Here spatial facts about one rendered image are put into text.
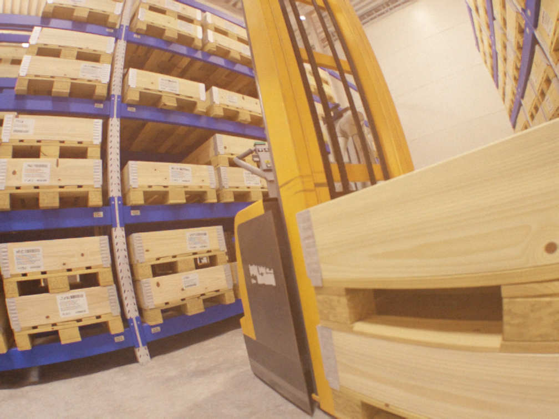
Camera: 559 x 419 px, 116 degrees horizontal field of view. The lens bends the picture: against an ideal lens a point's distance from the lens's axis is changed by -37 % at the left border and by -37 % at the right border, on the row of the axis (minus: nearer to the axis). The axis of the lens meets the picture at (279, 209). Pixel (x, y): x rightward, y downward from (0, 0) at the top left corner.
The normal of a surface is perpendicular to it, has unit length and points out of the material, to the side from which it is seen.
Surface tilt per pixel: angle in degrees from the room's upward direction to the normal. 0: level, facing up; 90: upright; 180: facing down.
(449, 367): 90
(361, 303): 90
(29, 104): 90
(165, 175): 90
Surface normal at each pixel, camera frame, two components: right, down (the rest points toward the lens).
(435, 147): -0.69, 0.04
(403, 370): -0.86, 0.10
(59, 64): 0.70, -0.22
